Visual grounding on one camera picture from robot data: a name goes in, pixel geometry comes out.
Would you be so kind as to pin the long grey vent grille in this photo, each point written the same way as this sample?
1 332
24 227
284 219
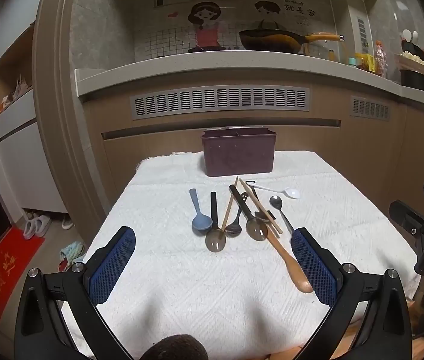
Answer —
219 102

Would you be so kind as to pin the white cabinet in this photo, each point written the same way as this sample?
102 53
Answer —
28 157

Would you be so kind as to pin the orange plastic bottle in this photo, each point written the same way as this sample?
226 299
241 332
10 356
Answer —
381 60

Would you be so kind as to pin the purple plastic utensil holder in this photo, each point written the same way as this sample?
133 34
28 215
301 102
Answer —
238 153

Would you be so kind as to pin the white textured towel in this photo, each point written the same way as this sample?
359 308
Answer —
197 292

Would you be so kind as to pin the wooden chopstick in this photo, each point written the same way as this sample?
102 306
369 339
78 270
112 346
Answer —
260 207
229 206

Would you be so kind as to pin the kitchen counter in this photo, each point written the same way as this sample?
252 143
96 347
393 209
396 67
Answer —
197 68

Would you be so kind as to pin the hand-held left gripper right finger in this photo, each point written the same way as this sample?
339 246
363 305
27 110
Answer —
317 270

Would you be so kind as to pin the bowl of white food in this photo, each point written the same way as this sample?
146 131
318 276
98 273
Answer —
414 59

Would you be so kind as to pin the white slipper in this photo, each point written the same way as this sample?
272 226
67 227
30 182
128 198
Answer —
67 222

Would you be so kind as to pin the crumpled green cloth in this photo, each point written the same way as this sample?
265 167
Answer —
71 253

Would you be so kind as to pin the black pot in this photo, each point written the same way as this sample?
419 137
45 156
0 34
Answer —
415 79

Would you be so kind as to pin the clutter on cabinet shelf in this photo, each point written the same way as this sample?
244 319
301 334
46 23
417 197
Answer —
15 92

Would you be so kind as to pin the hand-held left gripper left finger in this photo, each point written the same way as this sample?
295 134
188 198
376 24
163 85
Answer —
112 266

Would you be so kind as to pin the pair of grey slippers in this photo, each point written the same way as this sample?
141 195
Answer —
36 225

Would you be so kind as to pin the dark fuzzy object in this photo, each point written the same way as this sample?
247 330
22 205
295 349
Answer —
172 348

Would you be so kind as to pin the metal spoon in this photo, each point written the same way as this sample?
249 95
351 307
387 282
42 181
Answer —
276 203

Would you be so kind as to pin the cartoon wall sticker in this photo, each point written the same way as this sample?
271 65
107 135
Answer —
206 26

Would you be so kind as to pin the blue plastic spoon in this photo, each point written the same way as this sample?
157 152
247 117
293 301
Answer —
201 222

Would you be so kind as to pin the white plastic spoon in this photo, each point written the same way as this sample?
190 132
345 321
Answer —
292 193

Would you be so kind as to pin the wooden spoon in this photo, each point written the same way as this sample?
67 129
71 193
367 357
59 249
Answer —
298 273

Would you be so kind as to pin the white spoons in black holder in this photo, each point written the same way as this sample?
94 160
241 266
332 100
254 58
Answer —
410 41

